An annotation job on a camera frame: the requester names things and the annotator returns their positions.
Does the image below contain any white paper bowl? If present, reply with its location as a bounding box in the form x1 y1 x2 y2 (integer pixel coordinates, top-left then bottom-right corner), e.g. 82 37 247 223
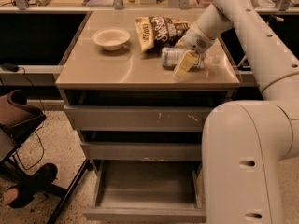
93 27 130 51

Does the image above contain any black power adapter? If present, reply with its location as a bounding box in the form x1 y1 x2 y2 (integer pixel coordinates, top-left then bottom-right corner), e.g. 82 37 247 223
0 63 19 72

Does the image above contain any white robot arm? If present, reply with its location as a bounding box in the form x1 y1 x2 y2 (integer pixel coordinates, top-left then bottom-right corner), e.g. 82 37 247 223
184 0 299 224

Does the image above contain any clear blue plastic bottle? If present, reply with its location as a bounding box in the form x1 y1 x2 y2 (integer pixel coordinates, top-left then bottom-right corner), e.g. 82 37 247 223
161 46 221 71

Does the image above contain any black cable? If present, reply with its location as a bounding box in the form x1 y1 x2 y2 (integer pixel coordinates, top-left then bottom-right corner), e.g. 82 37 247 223
14 66 47 172

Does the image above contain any white stick with black base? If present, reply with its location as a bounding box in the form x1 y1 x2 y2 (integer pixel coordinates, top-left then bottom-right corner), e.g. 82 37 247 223
236 55 249 70

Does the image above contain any grey middle drawer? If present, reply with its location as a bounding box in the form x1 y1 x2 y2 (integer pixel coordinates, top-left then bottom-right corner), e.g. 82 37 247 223
81 131 202 161

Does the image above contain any grey drawer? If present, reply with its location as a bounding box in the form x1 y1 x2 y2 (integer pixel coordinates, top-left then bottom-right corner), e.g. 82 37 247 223
81 131 202 161
83 161 206 223
64 91 229 132

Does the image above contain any grey bottom drawer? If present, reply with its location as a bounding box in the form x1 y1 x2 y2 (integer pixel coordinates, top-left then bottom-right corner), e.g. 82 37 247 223
83 161 206 223

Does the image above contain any brown chip bag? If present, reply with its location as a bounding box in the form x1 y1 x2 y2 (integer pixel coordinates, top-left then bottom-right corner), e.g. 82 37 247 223
135 16 192 52

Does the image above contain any grey top drawer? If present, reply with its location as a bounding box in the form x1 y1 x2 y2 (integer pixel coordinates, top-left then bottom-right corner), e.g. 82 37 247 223
64 91 229 132

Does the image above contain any black office chair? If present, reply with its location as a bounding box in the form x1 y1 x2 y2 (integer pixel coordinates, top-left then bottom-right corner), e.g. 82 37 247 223
0 90 90 224

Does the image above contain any grey drawer cabinet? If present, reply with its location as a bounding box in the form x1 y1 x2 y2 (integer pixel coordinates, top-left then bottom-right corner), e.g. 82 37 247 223
56 10 239 167

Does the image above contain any black high heel shoe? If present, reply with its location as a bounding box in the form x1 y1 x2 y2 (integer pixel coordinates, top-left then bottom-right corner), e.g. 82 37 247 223
0 163 58 209

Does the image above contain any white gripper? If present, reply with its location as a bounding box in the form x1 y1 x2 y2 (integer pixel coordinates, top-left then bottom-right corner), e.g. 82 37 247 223
172 22 214 80

